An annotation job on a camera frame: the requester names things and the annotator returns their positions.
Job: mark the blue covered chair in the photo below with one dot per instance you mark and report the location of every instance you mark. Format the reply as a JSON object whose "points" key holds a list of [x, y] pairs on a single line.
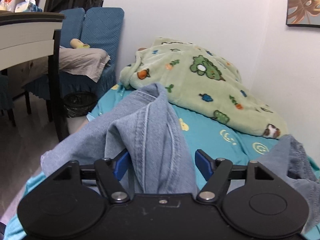
{"points": [[102, 29], [37, 82]]}

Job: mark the tissue pack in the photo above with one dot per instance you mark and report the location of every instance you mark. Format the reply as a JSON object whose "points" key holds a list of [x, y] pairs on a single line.
{"points": [[27, 6]]}

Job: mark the black mesh waste bin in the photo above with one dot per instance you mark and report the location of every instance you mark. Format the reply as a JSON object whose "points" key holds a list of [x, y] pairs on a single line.
{"points": [[79, 104]]}

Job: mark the white black desk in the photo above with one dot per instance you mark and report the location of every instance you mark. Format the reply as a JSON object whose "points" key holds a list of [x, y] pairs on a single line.
{"points": [[26, 36]]}

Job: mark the gold leaf framed picture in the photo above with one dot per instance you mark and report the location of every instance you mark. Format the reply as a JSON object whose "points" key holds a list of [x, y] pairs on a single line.
{"points": [[302, 13]]}

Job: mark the cream bottle on chair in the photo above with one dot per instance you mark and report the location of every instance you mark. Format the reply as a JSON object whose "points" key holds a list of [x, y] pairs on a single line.
{"points": [[77, 44]]}

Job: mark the white orange container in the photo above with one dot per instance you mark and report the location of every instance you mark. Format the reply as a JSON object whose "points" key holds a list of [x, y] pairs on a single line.
{"points": [[8, 5]]}

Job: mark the blue denim jeans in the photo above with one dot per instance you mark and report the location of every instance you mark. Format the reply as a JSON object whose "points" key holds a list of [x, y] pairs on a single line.
{"points": [[145, 124]]}

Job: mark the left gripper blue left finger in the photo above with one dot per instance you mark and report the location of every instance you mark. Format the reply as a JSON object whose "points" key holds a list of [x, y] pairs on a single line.
{"points": [[120, 164]]}

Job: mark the green cartoon fleece blanket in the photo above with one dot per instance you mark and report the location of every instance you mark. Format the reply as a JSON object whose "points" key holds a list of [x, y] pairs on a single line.
{"points": [[201, 81]]}

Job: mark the beige cloth on chair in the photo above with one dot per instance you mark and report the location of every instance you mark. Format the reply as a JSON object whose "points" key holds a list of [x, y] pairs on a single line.
{"points": [[89, 62]]}

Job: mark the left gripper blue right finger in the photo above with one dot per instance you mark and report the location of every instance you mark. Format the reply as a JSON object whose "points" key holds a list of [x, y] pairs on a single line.
{"points": [[205, 164]]}

